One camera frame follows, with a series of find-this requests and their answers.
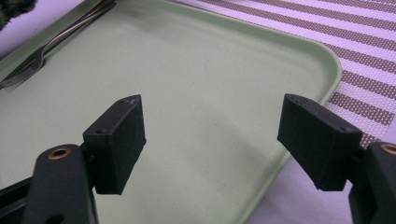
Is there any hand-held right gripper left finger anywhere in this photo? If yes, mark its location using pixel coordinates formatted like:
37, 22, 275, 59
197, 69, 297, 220
82, 93, 148, 196

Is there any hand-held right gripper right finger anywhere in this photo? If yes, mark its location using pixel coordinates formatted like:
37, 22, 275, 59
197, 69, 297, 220
276, 92, 363, 192

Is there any light green plastic tray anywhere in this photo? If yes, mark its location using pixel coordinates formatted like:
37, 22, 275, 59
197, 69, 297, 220
0, 0, 343, 224

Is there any silver metal fork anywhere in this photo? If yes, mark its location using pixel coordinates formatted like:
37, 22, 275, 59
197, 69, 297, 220
0, 2, 117, 91

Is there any white table cover sheet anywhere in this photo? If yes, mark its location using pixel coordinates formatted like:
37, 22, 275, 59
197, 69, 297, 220
0, 0, 396, 224

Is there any brown white striped placemat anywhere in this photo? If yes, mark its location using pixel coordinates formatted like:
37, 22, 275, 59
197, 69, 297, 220
167, 0, 396, 148

